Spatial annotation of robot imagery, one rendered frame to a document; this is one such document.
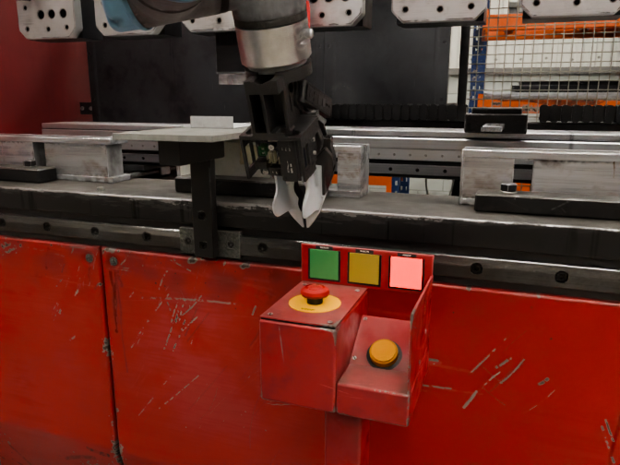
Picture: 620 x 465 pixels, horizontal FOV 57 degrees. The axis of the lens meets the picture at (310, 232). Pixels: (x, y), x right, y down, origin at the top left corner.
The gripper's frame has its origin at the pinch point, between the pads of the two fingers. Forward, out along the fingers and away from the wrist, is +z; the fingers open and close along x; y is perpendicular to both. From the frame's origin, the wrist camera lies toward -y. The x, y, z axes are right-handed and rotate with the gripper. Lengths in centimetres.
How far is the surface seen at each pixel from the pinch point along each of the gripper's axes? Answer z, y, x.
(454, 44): 101, -450, -35
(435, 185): 217, -409, -45
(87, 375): 48, -5, -58
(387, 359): 18.5, 4.8, 10.7
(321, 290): 10.9, 1.5, 1.2
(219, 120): -1.2, -27.4, -26.2
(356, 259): 12.0, -7.6, 3.6
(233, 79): -4.5, -40.0, -28.5
